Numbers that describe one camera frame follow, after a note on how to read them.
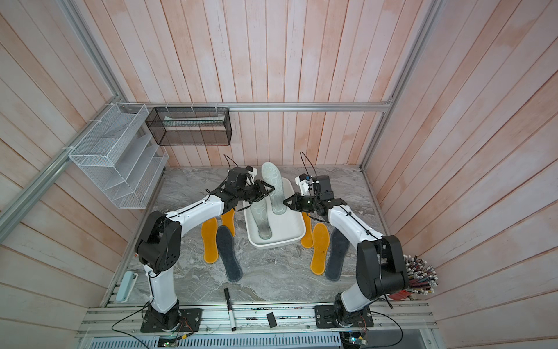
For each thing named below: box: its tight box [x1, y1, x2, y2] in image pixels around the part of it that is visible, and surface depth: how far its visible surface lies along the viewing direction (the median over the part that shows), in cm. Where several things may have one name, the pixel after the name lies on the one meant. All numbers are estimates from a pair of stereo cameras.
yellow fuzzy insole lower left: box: [200, 217, 218, 264], surface depth 91 cm
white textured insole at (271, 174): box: [260, 161, 287, 216], surface depth 92 cm
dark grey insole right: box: [324, 227, 350, 282], surface depth 90 cm
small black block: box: [265, 311, 278, 329], surface depth 75 cm
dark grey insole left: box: [216, 225, 243, 283], surface depth 90 cm
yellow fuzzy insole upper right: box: [300, 211, 314, 249], surface depth 94 cm
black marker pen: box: [223, 287, 237, 332], surface depth 76 cm
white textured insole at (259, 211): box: [249, 198, 273, 240], surface depth 98 cm
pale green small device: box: [115, 270, 139, 303], surface depth 80 cm
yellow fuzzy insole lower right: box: [310, 222, 330, 276], surface depth 92 cm
